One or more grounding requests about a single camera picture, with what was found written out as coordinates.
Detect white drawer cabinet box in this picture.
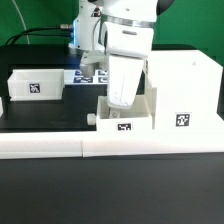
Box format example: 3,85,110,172
142,50,224,132

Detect white sheet with tags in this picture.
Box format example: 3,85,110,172
64,69,108,85

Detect white thin cable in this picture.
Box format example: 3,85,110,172
11,0,31,45

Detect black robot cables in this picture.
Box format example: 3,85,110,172
4,23,74,46

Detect white front drawer with tag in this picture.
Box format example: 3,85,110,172
87,95,153,133

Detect white rear drawer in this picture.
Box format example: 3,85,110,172
7,69,65,101

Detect white L-shaped obstacle wall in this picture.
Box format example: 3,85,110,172
0,97,224,160

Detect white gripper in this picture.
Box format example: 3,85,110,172
107,55,144,118

